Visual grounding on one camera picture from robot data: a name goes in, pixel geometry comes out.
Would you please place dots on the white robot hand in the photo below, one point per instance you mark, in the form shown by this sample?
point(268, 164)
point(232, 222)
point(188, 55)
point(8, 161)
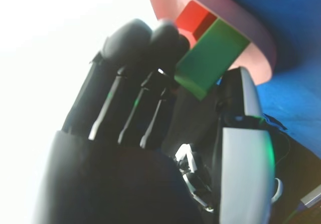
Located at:
point(113, 178)

